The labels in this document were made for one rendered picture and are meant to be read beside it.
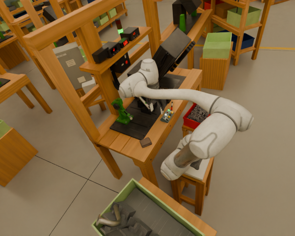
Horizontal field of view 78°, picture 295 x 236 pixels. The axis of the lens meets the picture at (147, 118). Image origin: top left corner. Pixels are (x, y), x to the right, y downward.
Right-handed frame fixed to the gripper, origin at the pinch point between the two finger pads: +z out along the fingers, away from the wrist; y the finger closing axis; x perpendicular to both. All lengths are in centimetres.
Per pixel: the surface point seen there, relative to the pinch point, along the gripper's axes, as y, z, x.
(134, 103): -57, 41, 36
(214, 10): -62, 49, 369
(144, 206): 12, 46, -56
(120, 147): -36, 43, -21
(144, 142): -13.7, 38.2, -9.2
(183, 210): 38, 52, -44
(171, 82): -17, 18, 58
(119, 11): -477, 103, 536
